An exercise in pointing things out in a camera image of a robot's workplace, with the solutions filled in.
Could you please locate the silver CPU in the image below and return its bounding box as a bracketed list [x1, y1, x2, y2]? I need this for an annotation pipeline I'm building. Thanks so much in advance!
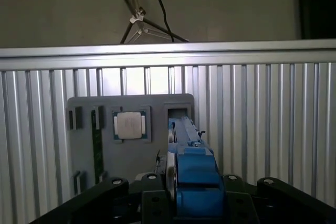
[113, 111, 148, 140]

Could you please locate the green RAM stick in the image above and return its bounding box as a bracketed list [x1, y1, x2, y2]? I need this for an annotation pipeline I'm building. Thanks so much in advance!
[91, 108, 104, 185]

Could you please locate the grey parts rack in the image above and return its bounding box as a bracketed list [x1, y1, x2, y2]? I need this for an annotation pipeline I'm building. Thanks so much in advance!
[65, 93, 195, 201]

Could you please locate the hard disk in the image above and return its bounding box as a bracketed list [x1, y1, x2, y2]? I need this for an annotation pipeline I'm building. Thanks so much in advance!
[154, 115, 226, 224]

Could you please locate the aluminium table edge rail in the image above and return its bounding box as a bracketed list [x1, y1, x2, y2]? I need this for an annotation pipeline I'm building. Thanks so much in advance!
[0, 39, 336, 72]

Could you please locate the black floor cable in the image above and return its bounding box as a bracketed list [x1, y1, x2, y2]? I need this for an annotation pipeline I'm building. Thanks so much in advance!
[153, 0, 176, 43]

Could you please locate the thin metal tripod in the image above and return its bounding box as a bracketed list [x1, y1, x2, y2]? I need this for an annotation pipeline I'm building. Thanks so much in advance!
[107, 0, 190, 44]

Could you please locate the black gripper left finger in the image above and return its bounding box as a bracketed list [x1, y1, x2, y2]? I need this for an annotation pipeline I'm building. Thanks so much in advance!
[26, 172, 174, 224]

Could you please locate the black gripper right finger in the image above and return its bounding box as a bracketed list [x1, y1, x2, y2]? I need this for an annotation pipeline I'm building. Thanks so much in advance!
[222, 173, 336, 224]

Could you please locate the black furniture panel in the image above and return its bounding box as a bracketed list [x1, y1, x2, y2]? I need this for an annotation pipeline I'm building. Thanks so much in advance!
[298, 0, 336, 40]

